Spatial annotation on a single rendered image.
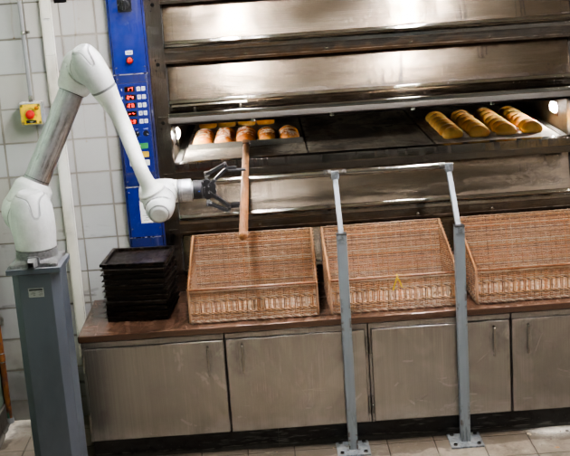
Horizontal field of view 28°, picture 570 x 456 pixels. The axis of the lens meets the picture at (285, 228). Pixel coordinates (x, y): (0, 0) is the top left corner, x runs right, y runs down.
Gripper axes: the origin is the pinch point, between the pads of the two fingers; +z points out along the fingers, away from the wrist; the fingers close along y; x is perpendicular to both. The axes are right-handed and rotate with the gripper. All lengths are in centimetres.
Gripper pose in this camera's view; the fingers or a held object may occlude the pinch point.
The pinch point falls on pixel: (243, 185)
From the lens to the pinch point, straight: 449.3
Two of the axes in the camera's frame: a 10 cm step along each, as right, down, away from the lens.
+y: 0.7, 9.7, 2.4
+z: 10.0, -0.7, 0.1
